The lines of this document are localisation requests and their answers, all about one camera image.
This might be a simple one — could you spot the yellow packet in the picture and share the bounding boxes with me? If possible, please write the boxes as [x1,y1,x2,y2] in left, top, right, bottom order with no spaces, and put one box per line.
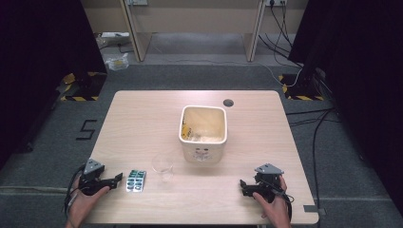
[181,123,195,141]

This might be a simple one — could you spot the person's left hand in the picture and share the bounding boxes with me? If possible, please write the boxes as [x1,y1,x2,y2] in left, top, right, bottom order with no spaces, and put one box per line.
[66,186,111,228]

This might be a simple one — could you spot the black wall socket cables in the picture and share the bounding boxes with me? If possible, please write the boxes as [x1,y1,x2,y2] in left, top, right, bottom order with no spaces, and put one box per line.
[258,0,306,69]

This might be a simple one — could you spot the green pill blister pack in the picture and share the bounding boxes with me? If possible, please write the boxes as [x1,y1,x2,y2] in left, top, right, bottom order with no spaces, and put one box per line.
[125,169,147,194]

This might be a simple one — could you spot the grey tape strip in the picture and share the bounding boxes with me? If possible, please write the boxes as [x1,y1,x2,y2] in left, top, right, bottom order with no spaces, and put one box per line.
[302,204,327,214]

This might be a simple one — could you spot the hazard striped stand base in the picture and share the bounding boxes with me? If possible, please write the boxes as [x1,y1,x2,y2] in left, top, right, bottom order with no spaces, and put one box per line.
[278,73,326,102]
[59,71,107,103]

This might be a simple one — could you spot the long black floor cable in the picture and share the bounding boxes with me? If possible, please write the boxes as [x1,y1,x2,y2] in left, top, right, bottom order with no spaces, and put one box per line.
[311,107,336,207]

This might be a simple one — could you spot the person's right hand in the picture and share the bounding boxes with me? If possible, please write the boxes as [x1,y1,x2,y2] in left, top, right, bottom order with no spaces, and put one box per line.
[252,175,293,228]

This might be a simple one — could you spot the white square waste bin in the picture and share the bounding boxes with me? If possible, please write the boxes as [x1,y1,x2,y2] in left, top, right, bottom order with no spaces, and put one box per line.
[178,104,229,165]

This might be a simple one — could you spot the crumpled white wrapper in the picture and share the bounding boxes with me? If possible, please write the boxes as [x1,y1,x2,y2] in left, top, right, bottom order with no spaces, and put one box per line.
[189,132,223,143]

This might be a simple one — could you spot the clear plastic bag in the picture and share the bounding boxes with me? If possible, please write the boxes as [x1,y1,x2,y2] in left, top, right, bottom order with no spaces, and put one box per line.
[105,52,130,71]

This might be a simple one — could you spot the clear plastic cup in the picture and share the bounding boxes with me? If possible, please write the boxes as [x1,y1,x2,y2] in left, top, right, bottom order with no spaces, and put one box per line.
[150,152,176,183]

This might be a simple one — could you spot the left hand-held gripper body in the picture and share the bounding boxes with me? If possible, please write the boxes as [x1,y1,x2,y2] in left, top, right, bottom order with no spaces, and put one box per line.
[78,158,110,197]

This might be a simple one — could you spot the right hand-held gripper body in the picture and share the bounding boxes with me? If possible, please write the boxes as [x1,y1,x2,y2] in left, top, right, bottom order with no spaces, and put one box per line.
[253,162,285,204]

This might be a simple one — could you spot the black curtain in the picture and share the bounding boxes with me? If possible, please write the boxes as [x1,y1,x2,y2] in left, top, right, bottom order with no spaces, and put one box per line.
[0,0,107,170]
[287,0,403,218]

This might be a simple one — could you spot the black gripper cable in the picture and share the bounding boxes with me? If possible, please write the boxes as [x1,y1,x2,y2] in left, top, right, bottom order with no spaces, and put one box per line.
[64,163,87,219]
[269,185,295,220]

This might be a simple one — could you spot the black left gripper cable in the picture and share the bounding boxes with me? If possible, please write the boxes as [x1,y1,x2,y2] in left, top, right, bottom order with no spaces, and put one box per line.
[64,163,87,219]

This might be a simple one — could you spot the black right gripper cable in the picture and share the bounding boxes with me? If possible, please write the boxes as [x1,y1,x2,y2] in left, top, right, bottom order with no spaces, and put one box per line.
[269,185,295,220]

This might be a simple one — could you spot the white power strip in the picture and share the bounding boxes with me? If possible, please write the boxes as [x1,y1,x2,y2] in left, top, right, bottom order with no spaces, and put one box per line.
[100,30,131,40]

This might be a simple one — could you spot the beige wooden desk frame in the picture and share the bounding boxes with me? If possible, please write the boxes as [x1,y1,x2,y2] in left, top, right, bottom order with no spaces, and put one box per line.
[80,0,310,63]

